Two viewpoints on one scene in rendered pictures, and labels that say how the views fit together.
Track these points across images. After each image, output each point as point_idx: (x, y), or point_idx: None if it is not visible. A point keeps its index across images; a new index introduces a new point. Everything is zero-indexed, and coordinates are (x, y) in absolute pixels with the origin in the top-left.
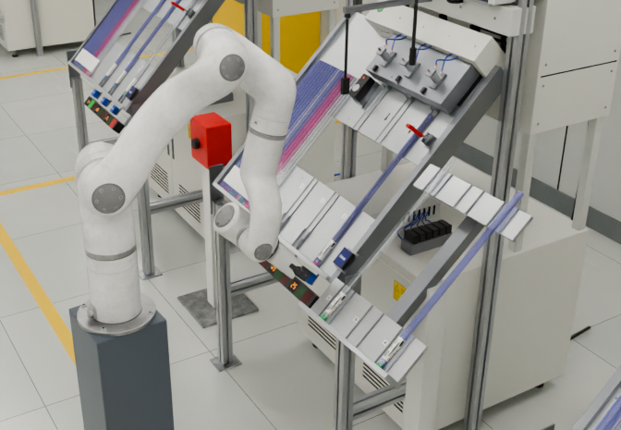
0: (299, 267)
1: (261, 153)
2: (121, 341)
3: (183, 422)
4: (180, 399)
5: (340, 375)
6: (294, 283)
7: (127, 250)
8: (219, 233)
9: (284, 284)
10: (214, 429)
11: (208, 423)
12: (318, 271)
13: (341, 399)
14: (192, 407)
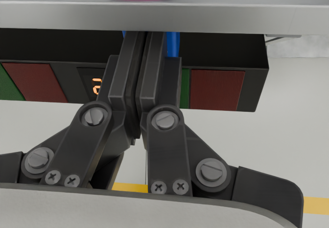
0: (217, 186)
1: None
2: None
3: (49, 128)
4: (13, 113)
5: (285, 38)
6: (98, 81)
7: None
8: None
9: (61, 100)
10: (76, 106)
11: (64, 107)
12: (261, 24)
13: (276, 42)
14: (32, 109)
